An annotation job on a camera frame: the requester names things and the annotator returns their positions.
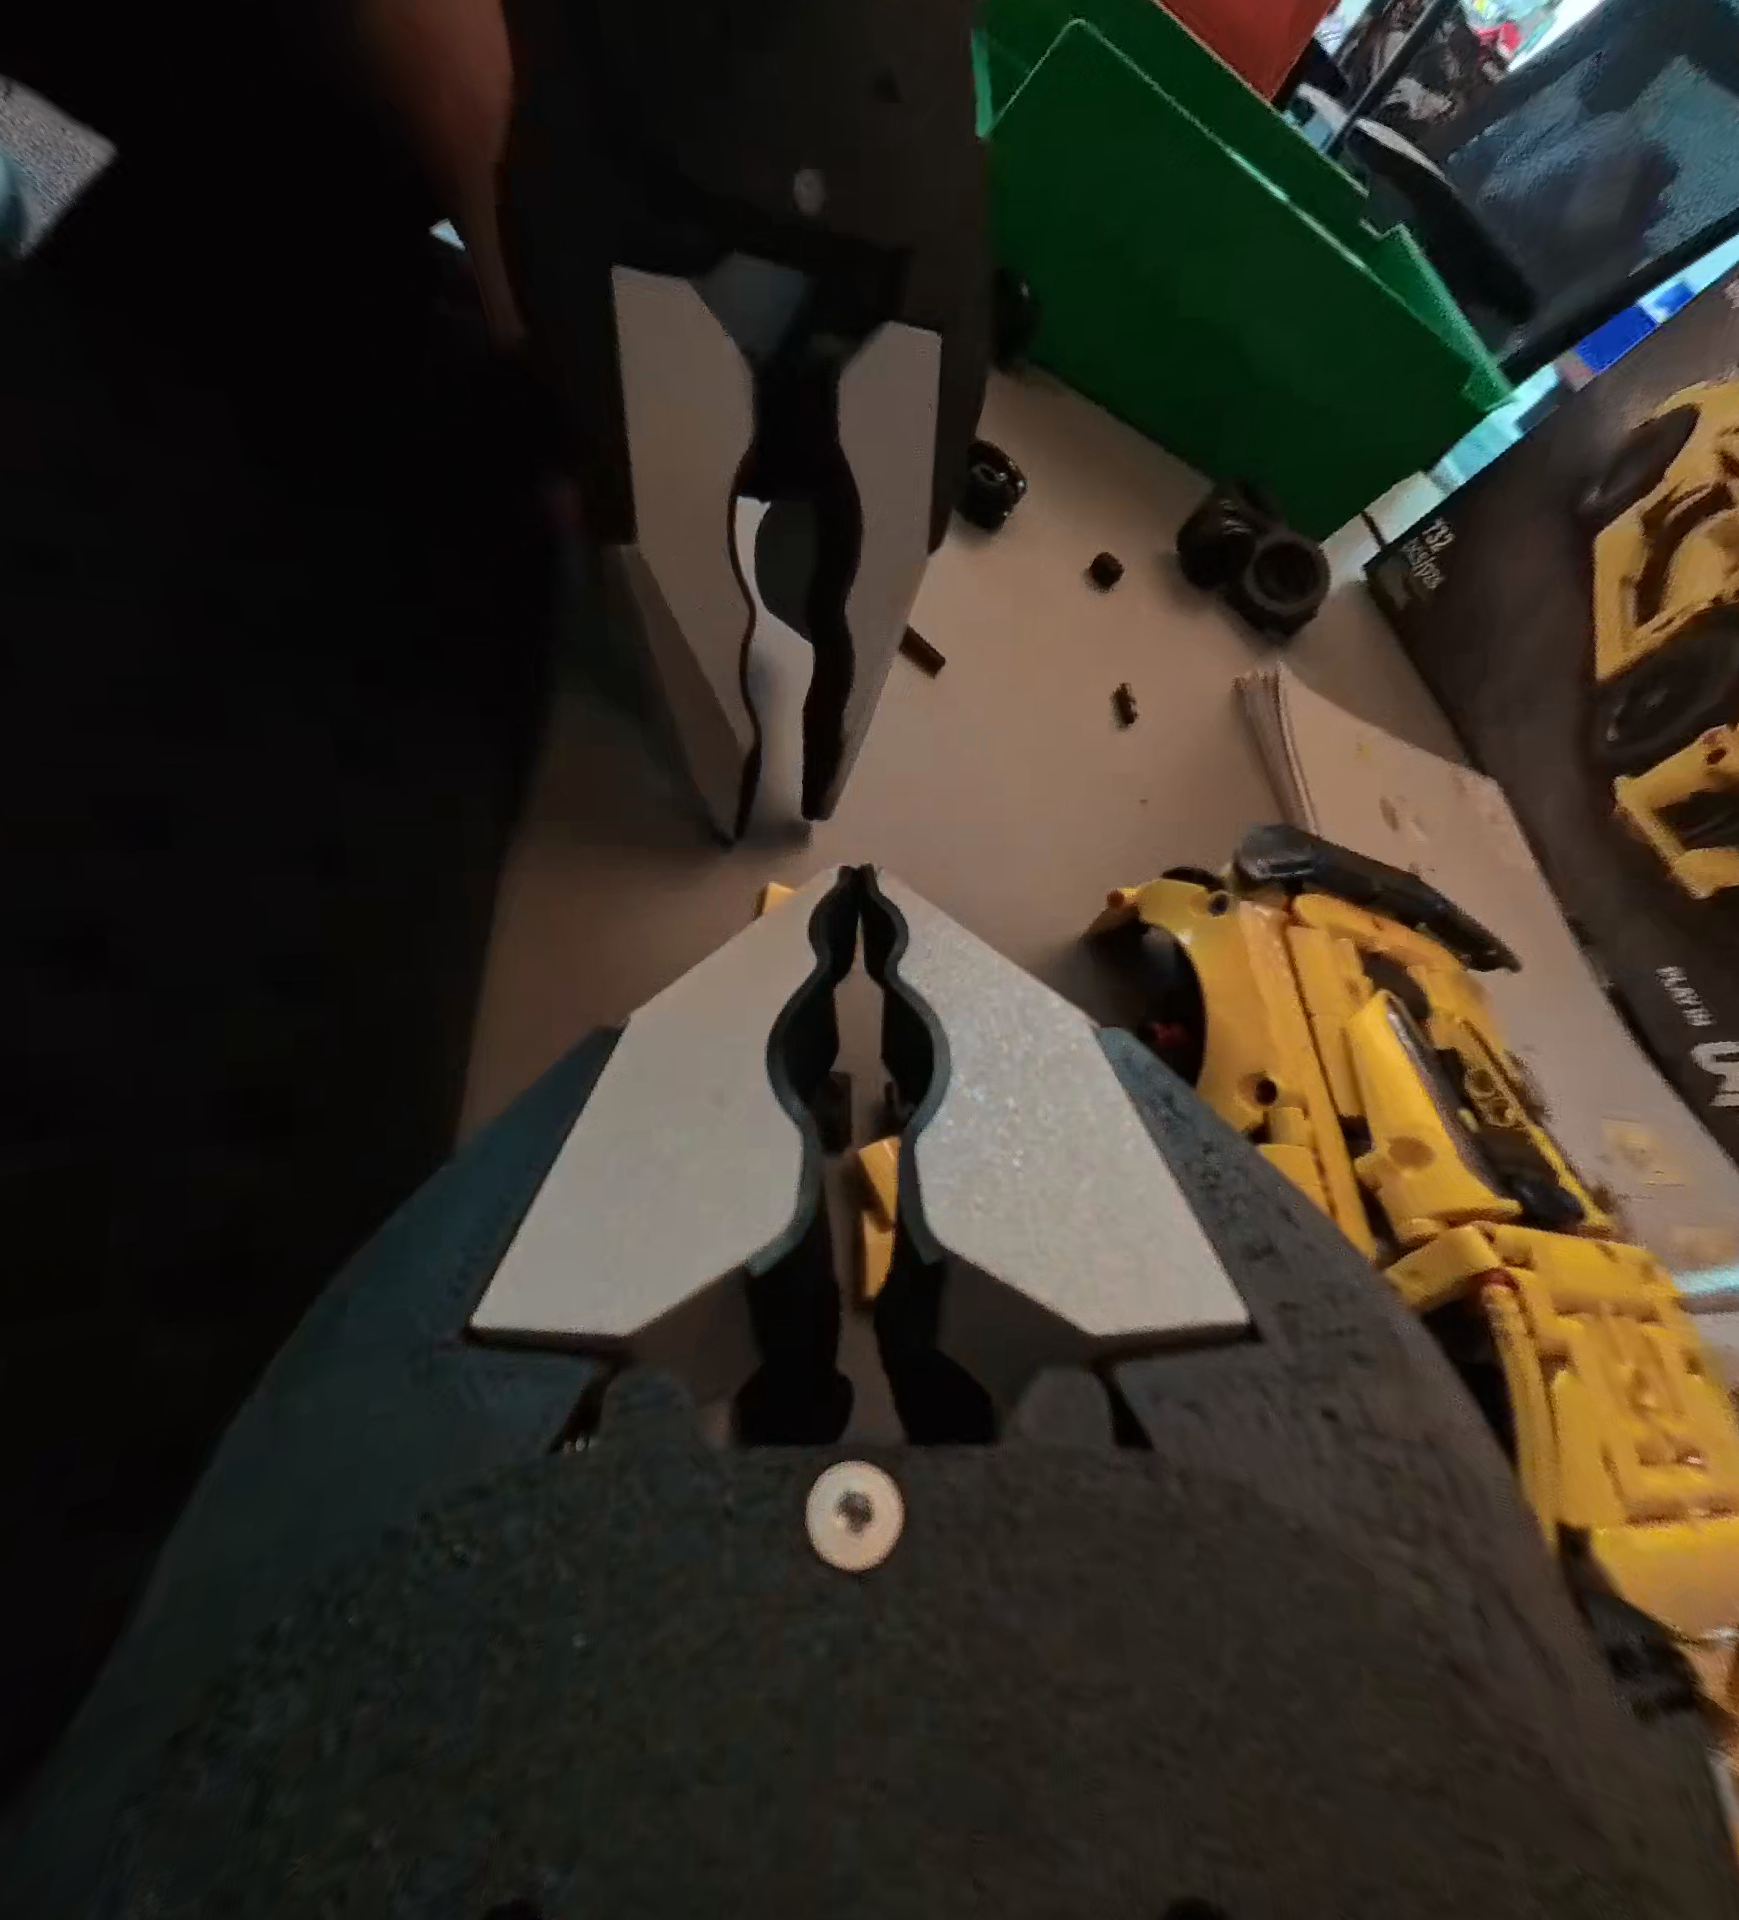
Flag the person's left forearm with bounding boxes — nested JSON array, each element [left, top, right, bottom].
[[104, 0, 533, 362]]

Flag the dark dotted cloth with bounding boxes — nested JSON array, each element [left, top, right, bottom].
[[0, 150, 571, 1801]]

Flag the green plastic bin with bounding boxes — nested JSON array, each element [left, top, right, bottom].
[[970, 0, 1516, 544]]

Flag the yellow toy brick car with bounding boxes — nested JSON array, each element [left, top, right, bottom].
[[1086, 826, 1739, 1920]]

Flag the grey desk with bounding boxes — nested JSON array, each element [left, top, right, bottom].
[[457, 344, 1561, 1440]]

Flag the black mesh office chair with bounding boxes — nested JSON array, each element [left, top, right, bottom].
[[1347, 44, 1739, 365]]

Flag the yellow rectangular brick plate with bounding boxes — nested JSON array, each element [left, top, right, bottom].
[[845, 1134, 905, 1308]]

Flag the black toy wheel rim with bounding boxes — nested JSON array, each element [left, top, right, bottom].
[[953, 438, 1030, 530]]

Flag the red plastic carry case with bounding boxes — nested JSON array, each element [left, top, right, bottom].
[[1160, 0, 1330, 101]]

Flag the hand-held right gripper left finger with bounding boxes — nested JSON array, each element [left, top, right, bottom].
[[468, 864, 867, 1445]]

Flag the building instruction booklet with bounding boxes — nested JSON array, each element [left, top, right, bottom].
[[1234, 666, 1739, 1325]]

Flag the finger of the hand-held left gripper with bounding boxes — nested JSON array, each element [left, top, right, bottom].
[[610, 266, 766, 841], [802, 325, 945, 822]]

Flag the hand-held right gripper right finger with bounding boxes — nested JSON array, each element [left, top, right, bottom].
[[857, 864, 1251, 1445]]

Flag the toy car set box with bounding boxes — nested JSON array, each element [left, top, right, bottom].
[[1361, 195, 1739, 1235]]

